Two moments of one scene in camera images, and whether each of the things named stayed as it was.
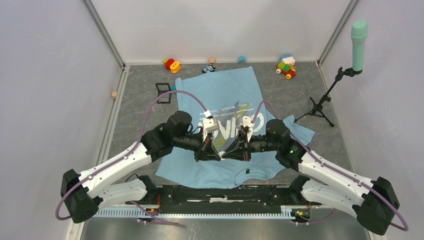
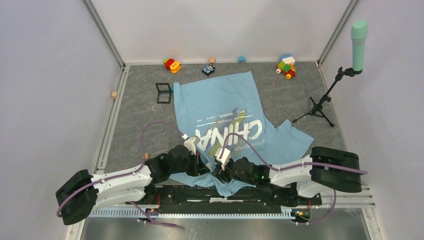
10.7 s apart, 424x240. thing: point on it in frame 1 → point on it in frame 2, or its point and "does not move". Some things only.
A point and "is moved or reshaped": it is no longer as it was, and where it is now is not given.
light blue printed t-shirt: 228,96 is moved or reshaped
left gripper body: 203,141 → 194,164
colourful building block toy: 286,66 does not move
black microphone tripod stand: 317,108 does not move
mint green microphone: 359,33 does not move
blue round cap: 242,59 does not move
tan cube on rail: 114,95 does not move
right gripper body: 250,147 → 227,175
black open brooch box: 162,88 does not move
